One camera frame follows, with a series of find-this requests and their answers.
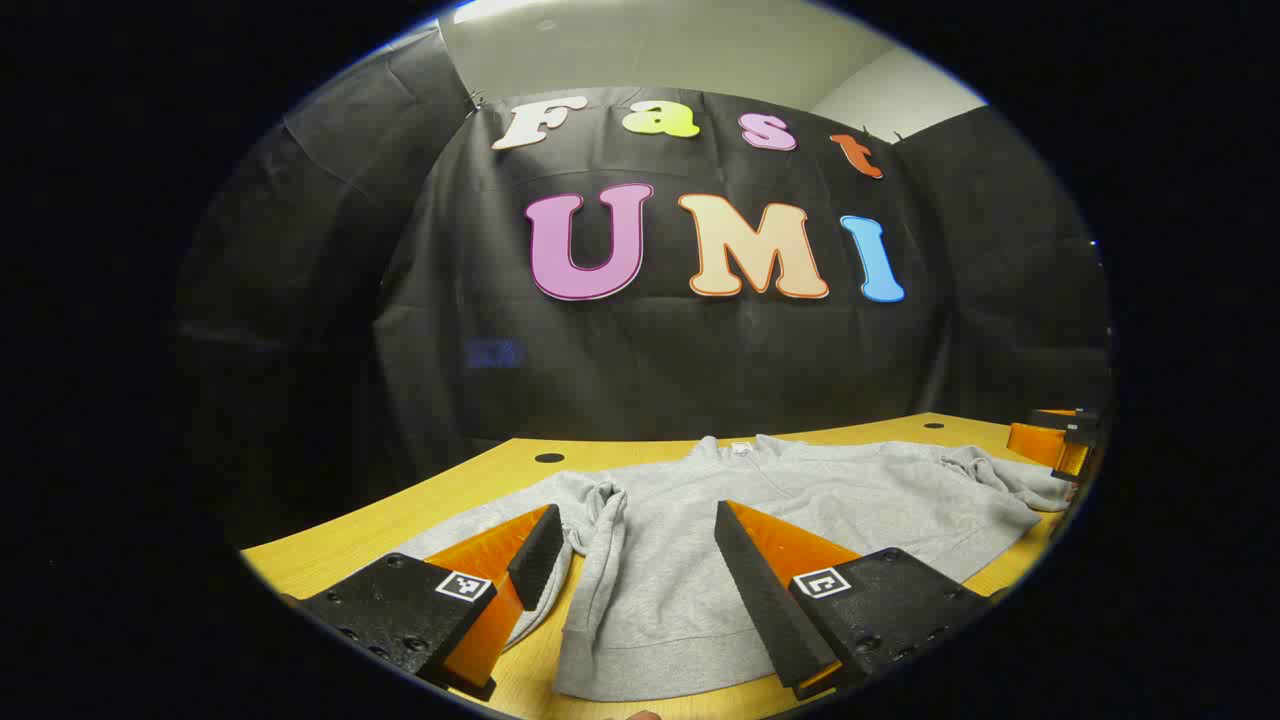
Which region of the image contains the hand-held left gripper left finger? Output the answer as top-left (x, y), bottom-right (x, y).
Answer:
top-left (300, 503), bottom-right (566, 701)

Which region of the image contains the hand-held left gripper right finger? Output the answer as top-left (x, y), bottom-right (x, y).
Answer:
top-left (713, 499), bottom-right (996, 701)

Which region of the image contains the grey sweatshirt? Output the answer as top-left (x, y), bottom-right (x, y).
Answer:
top-left (395, 434), bottom-right (1073, 701)

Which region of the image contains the black backdrop cloth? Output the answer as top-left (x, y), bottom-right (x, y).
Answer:
top-left (175, 25), bottom-right (1114, 549)

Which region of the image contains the ceiling light panel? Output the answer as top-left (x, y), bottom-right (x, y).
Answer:
top-left (450, 0), bottom-right (561, 24)

